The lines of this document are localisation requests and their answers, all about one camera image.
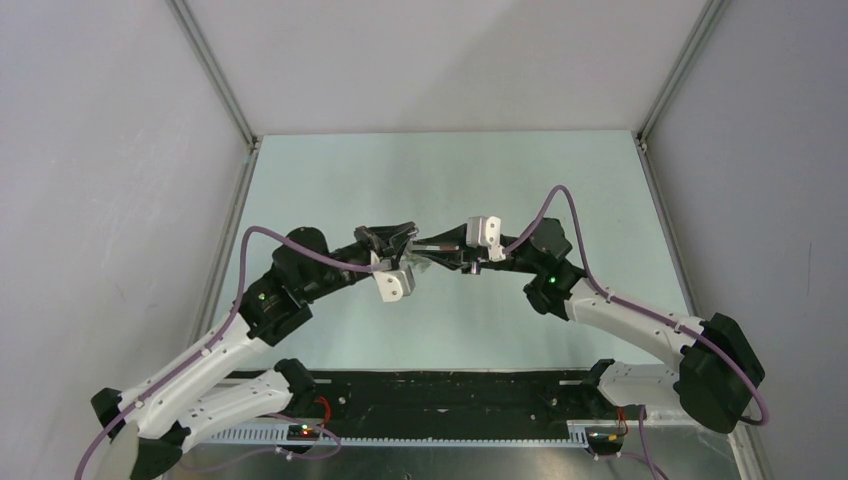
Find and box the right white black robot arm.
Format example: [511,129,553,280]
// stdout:
[411,217,765,434]

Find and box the left aluminium frame post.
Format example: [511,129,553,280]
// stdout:
[165,0,259,152]

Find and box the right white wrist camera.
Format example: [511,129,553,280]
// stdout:
[465,216,506,262]

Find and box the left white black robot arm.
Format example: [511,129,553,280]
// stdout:
[91,222,417,479]

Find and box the slotted cable duct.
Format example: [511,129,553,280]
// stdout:
[202,422,588,448]

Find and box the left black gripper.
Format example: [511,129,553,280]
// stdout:
[301,222,415,302]

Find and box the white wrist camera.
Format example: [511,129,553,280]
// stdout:
[372,259,416,303]
[465,216,506,262]

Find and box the aluminium frame post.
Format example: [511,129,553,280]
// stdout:
[635,0,730,154]
[165,0,259,152]

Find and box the purple cable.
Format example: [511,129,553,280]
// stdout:
[74,225,376,480]
[503,184,771,427]

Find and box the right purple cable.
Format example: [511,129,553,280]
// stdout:
[503,184,771,427]

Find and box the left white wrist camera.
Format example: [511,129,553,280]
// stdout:
[372,259,416,303]

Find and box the right aluminium frame post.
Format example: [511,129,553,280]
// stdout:
[635,0,730,154]

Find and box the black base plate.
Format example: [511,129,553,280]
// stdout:
[280,360,640,439]

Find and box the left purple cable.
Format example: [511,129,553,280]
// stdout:
[74,225,376,480]

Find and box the red handled metal key holder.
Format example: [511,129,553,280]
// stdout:
[402,243,463,273]

